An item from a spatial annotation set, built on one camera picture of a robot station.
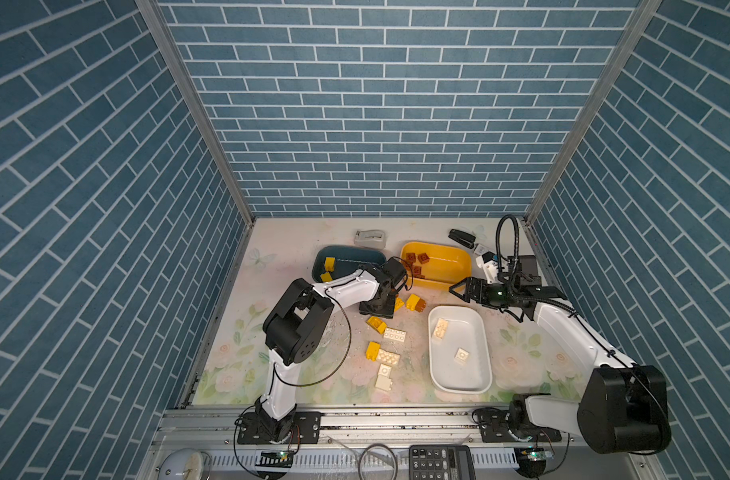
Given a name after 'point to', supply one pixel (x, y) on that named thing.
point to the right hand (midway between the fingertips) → (460, 288)
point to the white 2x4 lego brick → (395, 334)
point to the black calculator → (441, 462)
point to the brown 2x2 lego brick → (417, 271)
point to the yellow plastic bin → (436, 266)
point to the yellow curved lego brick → (377, 324)
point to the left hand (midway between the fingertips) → (383, 312)
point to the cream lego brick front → (383, 378)
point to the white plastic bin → (467, 329)
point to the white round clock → (186, 464)
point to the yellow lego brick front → (326, 277)
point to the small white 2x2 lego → (461, 356)
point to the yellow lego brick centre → (372, 351)
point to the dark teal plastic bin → (348, 259)
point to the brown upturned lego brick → (411, 257)
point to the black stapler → (462, 238)
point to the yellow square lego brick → (329, 263)
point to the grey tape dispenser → (372, 238)
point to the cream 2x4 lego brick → (441, 328)
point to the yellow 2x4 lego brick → (399, 303)
